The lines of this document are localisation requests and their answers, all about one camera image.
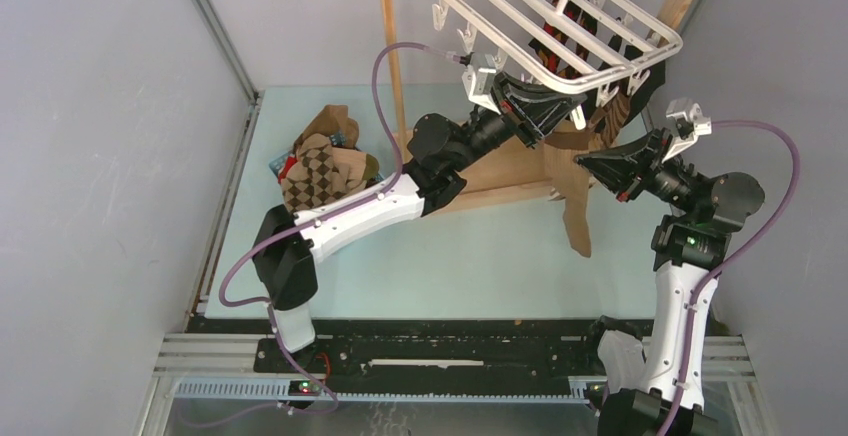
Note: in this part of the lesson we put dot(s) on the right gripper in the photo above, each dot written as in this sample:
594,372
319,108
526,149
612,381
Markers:
623,170

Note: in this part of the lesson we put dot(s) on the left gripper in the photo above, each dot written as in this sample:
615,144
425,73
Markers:
529,123

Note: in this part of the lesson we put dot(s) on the brown striped sock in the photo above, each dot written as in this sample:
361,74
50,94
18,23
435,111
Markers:
606,123

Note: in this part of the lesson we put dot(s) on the white plastic clip hanger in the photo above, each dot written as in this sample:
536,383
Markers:
563,44

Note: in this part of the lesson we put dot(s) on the plain brown sock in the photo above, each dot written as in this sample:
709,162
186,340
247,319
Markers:
334,122

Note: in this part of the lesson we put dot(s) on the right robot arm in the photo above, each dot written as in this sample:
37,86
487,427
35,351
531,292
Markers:
656,389

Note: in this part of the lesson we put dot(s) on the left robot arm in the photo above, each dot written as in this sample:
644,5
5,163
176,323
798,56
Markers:
292,243

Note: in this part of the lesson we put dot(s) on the wooden hanger rack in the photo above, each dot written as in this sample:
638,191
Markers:
672,13

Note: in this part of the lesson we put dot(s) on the black sock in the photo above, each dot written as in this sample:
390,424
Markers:
642,96

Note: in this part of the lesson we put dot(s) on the blue plastic basket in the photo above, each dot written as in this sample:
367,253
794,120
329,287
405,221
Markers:
285,164

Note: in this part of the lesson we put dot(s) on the brown argyle sock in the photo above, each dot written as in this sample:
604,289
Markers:
323,174

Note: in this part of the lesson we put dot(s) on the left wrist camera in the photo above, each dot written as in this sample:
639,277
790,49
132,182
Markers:
478,78

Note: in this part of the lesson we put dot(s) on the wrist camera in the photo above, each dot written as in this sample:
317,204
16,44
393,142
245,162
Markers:
688,125
478,78

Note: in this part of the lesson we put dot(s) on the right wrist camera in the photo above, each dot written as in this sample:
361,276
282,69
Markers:
688,125

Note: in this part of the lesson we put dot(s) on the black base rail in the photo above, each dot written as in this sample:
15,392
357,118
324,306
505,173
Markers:
460,358

